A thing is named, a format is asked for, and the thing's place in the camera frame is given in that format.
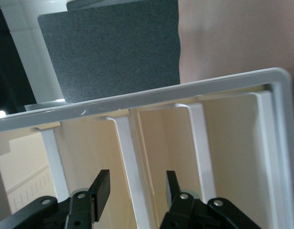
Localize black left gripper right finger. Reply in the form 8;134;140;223
159;170;263;229

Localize cream plastic drawer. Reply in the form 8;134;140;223
0;127;69;215

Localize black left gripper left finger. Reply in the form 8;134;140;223
0;169;111;229

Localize white drawer cabinet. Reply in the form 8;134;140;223
0;67;294;229

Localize dark grey floor mat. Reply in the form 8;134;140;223
38;0;181;104

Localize brown table cover sheet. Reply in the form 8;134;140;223
177;0;294;229

